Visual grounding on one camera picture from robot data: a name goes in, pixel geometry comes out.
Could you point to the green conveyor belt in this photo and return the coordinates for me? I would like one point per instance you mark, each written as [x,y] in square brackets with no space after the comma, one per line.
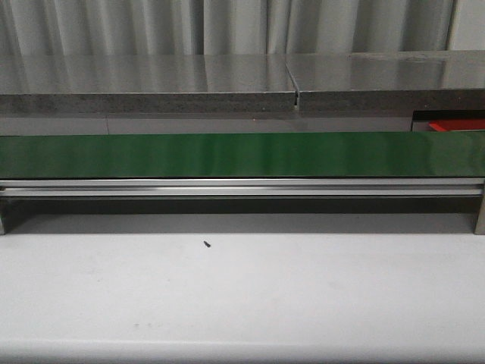
[198,155]

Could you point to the grey stone slab right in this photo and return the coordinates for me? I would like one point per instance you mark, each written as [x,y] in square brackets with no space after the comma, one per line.
[396,82]

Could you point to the grey stone slab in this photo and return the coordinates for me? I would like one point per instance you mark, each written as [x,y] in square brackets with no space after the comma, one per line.
[396,82]
[137,84]

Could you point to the red plastic bin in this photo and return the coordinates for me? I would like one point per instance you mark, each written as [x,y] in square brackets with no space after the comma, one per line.
[457,125]

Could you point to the grey stone slab left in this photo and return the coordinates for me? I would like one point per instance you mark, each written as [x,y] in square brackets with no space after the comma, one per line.
[137,84]

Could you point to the right conveyor support leg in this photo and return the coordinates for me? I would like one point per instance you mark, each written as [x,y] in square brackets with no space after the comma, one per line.
[479,228]

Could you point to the conveyor support leg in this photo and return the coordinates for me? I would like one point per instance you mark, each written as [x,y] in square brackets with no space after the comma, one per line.
[6,216]
[479,228]

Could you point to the left conveyor support leg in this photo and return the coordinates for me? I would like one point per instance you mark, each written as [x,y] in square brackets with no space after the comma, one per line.
[6,216]

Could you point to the grey curtain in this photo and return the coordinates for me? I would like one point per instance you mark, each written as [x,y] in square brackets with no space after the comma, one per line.
[222,27]

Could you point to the aluminium conveyor frame rail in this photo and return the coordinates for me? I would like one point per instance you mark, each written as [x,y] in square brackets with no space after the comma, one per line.
[243,187]

